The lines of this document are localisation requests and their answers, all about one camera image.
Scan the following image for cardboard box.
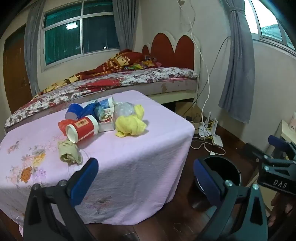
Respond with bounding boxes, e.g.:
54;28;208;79
181;102;204;124

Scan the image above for yellow plastic bag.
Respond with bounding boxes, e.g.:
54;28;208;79
115;104;148;138

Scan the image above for bed with floral cover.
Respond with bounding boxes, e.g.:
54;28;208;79
5;67;199;132

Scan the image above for pink cloth covered table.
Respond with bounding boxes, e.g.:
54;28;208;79
0;90;195;226

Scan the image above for brown wooden door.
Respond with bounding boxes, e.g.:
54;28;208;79
3;25;33;114

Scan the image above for white milk carton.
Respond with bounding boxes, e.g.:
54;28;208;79
98;107;115;132

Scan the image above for blue plastic bag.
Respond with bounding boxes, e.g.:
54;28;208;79
80;101;102;118

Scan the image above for tied grey curtain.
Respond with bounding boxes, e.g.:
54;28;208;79
218;0;256;124

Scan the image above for large window white frame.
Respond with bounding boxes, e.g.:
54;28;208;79
40;0;121;70

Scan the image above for thin black cable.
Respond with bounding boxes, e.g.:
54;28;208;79
183;36;232;116

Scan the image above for person's right hand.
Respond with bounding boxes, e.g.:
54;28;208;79
268;193;296;227

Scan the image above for clear plastic bag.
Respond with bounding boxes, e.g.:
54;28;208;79
114;102;136;117

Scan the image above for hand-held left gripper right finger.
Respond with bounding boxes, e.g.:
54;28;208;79
193;158;269;241

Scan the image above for white bed red headboard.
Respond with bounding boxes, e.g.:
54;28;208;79
142;30;202;109

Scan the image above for blue cup white rim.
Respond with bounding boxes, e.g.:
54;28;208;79
95;97;114;116

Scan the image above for dark blue cup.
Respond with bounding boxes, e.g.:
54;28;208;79
65;103;83;120

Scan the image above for white hanging cable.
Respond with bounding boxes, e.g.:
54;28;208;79
177;0;211;130

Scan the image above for white router with antennas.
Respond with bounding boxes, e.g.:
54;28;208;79
198;111;220;140

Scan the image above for red paper cup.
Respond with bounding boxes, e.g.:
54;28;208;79
65;115;99;143

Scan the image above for red patterned blanket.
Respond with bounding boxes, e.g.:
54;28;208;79
40;49;148;95

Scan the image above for white cabinet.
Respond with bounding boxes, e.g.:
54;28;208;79
276;119;296;149

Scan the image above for colourful pillow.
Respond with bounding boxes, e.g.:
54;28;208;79
126;56;162;69

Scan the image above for corner window white frame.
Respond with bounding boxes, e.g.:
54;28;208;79
245;0;296;49

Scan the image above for beige bag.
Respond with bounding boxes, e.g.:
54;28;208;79
58;141;83;165

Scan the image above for white looped floor cable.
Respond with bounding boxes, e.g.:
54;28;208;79
190;136;226;156

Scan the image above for black plastic bucket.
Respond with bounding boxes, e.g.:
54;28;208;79
194;156;242;197

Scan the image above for flat white router box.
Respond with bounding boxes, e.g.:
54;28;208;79
211;136;224;148

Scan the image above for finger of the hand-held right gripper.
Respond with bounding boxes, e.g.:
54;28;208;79
268;136;296;160
252;151;296;171

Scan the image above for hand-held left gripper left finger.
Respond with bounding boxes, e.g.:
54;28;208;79
23;158;99;241

